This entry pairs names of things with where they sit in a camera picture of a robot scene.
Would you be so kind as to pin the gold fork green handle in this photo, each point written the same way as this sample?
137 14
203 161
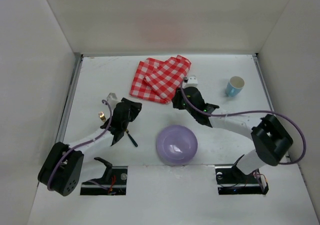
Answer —
102 117

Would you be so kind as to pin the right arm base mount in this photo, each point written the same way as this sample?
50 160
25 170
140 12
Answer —
231 181

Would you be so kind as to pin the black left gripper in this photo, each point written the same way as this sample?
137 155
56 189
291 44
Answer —
131 109

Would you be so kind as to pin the aluminium table rail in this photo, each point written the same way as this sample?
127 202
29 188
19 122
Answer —
266 92
63 121

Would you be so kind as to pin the purple plastic plate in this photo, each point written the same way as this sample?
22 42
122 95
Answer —
176 145

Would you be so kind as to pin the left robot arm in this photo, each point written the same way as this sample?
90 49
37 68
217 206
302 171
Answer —
69 164

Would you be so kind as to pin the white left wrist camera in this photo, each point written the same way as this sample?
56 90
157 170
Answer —
112 98

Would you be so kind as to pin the right aluminium table rail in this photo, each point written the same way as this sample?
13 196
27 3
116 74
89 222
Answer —
266 92

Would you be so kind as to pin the left aluminium table rail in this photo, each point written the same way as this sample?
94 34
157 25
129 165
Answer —
63 121

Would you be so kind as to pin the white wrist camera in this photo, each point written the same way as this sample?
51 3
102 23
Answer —
112 98
190 81

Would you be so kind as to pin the blue white mug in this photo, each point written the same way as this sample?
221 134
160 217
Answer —
234 86

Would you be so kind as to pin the gold knife green handle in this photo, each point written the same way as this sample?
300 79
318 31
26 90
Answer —
131 139

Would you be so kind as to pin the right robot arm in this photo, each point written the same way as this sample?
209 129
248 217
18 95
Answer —
270 139

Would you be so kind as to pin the red white checkered cloth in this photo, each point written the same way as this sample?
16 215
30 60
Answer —
157 81

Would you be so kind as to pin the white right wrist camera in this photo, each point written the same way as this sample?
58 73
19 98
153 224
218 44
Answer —
190 81

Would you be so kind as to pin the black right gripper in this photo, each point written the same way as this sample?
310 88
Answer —
179 101

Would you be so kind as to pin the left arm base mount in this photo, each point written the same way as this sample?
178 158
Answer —
100 178

